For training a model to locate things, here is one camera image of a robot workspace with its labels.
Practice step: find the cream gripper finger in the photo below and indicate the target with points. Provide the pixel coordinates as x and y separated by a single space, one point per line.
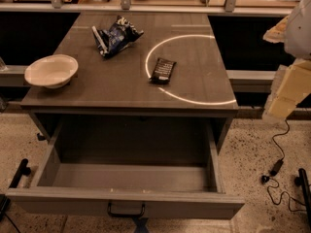
276 34
290 86

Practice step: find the black rxbar chocolate bar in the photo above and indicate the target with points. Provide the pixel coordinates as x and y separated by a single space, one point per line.
162 71

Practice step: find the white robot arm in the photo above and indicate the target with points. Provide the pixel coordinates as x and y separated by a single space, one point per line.
298 34

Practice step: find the open grey top drawer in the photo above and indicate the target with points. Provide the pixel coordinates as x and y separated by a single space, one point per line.
168 163

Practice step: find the black right base leg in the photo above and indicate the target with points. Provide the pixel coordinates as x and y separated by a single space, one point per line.
302 181

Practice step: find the black base leg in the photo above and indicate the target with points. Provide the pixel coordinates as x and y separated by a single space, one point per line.
302 181
22 170

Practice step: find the blue crumpled chip bag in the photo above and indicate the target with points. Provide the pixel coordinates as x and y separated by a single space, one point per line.
117 38

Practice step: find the white bowl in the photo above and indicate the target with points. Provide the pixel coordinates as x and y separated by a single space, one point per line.
53 71

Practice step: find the black left base leg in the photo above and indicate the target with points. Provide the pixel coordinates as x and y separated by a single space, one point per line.
22 170

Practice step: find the black drawer handle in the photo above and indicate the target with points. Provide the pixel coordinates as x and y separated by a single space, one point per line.
123 211

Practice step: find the metal shelf rail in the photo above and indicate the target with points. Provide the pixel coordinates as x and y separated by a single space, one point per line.
145 7

